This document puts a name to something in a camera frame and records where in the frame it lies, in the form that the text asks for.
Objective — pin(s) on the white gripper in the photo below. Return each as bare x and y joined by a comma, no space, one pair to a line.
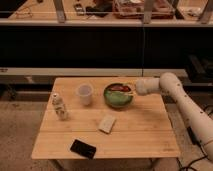
144,87

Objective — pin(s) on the red pepper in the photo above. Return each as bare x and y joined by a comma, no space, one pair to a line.
120,88

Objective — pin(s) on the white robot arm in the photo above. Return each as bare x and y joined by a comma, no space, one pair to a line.
200,123

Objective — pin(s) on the green ceramic bowl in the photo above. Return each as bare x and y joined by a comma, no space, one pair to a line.
116,99

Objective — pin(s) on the white sponge block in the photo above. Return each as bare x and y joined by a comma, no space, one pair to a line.
107,123

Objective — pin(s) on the wooden table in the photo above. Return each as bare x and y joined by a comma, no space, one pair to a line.
141,130

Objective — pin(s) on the translucent plastic cup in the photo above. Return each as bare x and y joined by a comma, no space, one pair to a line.
84,93

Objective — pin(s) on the white patterned bottle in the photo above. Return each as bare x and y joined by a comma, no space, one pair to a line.
59,107

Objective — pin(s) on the black phone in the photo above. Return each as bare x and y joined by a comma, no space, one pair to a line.
83,149

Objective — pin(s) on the metal shelf rack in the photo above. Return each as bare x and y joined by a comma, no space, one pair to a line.
62,13

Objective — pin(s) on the blue-black foot pedal box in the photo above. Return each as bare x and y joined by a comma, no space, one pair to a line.
192,136

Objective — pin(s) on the red plastic crate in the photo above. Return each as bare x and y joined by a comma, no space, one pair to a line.
135,9

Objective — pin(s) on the black remote on shelf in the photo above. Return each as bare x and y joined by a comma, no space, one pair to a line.
79,9

